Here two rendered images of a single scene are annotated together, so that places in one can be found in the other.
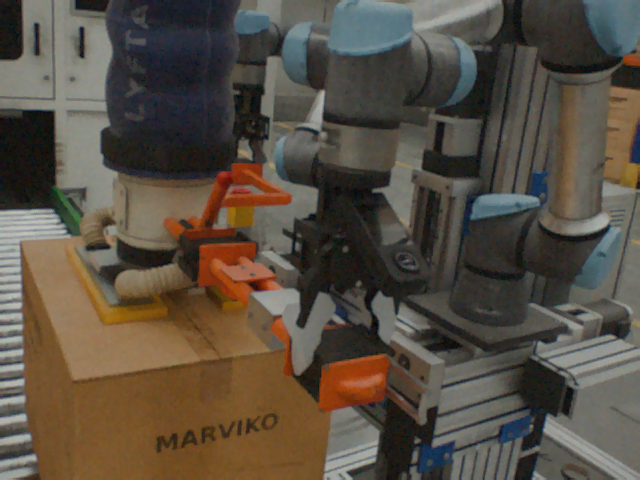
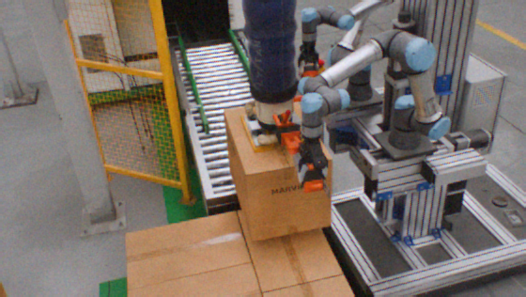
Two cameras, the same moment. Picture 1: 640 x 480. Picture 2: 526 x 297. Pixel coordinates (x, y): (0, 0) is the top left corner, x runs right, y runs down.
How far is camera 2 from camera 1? 1.44 m
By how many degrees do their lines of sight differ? 24
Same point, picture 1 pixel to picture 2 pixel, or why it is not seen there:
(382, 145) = (315, 132)
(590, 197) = (427, 109)
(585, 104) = (416, 82)
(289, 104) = not seen: outside the picture
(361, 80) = (307, 117)
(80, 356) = (247, 165)
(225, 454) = (294, 195)
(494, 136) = not seen: hidden behind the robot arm
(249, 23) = (306, 17)
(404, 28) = (317, 105)
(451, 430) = (386, 187)
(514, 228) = (407, 114)
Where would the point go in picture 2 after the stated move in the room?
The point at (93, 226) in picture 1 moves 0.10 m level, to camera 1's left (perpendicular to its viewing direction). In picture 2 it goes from (249, 109) to (230, 107)
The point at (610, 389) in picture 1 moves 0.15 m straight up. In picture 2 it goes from (456, 175) to (461, 148)
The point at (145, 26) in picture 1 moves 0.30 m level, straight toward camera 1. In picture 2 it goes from (260, 55) to (257, 87)
